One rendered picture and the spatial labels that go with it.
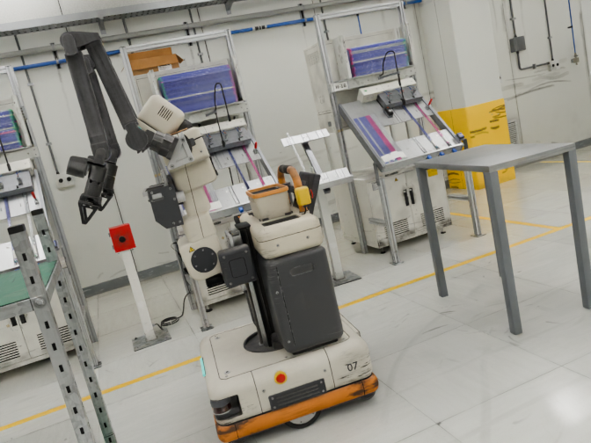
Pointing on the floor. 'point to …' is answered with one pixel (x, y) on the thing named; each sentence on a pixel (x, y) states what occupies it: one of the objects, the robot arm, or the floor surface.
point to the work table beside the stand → (484, 162)
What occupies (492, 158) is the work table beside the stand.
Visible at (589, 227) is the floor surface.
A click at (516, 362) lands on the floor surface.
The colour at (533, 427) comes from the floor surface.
